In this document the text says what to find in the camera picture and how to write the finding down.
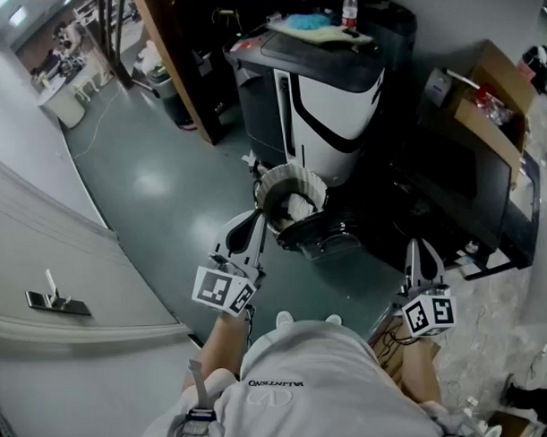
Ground blue fluffy cloth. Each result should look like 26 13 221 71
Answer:
284 11 336 33

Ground white and black machine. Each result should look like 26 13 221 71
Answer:
221 18 392 192

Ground person's white shirt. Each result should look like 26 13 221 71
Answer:
132 316 448 437

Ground black washing machine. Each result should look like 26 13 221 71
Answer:
317 125 545 287

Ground brown wooden board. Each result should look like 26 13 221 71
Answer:
369 317 444 390

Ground white plastic bag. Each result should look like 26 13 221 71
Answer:
132 39 165 73

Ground brown cardboard box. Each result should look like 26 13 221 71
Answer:
450 38 543 181

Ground clear bag with red items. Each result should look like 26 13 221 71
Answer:
469 82 520 126

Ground grey box device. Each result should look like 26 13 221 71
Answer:
423 65 481 110

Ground round black washing machine door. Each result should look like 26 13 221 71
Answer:
272 209 363 264

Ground brown cardboard sheet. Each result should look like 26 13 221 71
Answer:
485 408 540 437

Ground clear bottle with red label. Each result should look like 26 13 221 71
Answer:
339 0 360 31

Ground white pleated laundry basket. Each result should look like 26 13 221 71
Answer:
252 163 332 236

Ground black equipment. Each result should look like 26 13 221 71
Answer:
502 372 547 426

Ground black bag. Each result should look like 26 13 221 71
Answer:
517 44 547 96

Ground white crumpled clothes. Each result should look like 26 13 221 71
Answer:
276 191 322 223

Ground white table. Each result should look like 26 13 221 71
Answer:
34 61 115 132

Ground grey shoulder strap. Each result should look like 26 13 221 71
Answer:
184 356 218 426

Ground beige flat tray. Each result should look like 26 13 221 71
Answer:
266 13 376 49

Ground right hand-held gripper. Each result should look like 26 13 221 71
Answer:
392 236 458 339

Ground brown wooden staircase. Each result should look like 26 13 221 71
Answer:
131 0 236 150

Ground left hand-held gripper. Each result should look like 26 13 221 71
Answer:
188 208 271 318

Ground person's right forearm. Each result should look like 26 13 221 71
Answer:
398 335 444 407

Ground white panelled door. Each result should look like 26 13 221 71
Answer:
0 139 195 356

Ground person's left forearm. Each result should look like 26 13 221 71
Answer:
178 311 256 395

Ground grey waste bin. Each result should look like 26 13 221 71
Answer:
142 63 184 129

